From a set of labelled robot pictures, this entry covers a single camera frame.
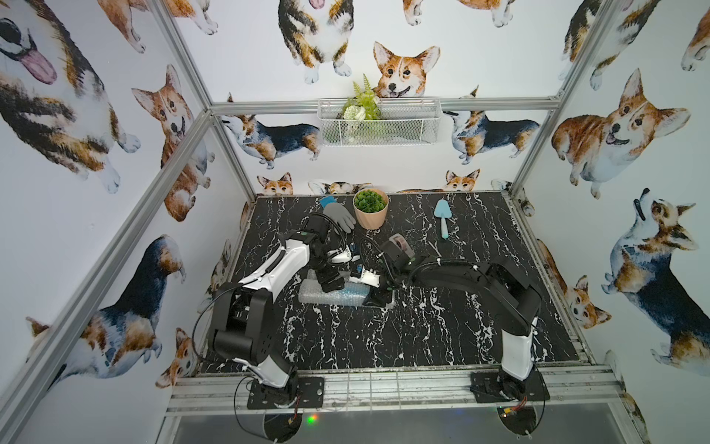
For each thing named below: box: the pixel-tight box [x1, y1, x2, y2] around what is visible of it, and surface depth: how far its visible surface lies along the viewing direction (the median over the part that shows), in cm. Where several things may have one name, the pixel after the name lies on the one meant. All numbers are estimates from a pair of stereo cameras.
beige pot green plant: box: [352, 187, 390, 231], surface depth 106 cm
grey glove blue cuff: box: [319, 195, 357, 235], surface depth 116 cm
